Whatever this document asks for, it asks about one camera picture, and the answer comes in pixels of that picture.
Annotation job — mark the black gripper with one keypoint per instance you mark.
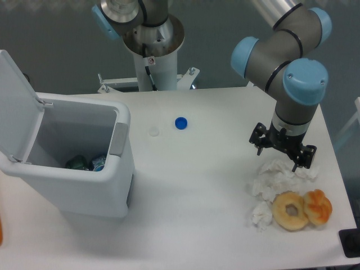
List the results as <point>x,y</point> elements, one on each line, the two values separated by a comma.
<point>301,155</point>

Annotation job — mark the white trash can lid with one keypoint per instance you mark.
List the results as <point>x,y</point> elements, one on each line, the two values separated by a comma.
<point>22,111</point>

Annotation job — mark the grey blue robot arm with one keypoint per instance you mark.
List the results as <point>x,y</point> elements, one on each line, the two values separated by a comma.
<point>278,66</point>

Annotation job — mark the blue bottle cap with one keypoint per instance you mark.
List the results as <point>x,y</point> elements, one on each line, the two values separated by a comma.
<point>181,123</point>

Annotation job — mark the white bottle cap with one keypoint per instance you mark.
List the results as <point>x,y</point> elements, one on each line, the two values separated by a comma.
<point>154,131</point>

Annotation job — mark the blue white crushed can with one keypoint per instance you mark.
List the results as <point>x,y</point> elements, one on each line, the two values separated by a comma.
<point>97,163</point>

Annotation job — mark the green crushed can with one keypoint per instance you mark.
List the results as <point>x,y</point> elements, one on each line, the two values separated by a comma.
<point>78,162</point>

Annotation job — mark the white trash can body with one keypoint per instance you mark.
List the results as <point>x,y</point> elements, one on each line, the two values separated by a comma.
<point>80,126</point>

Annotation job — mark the large crumpled white tissue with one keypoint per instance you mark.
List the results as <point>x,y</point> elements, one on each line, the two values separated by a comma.
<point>276,177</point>

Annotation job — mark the small crumpled white tissue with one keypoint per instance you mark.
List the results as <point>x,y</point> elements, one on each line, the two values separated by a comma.
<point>261,217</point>

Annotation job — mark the orange glazed pastry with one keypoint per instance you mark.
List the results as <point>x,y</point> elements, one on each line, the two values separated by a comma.
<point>317,207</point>

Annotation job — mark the black device at corner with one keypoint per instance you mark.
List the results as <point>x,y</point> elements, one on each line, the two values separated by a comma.
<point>350,242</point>

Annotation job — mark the orange object at edge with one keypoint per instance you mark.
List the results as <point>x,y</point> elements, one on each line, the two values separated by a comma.
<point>1,232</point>

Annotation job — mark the plain ring donut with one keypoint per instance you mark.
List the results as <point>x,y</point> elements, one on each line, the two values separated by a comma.
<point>287,210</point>

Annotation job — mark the white frame at right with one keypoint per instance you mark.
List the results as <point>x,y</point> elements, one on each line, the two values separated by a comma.
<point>348,130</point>

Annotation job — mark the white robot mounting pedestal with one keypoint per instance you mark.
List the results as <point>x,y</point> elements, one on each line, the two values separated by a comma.
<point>155,56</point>

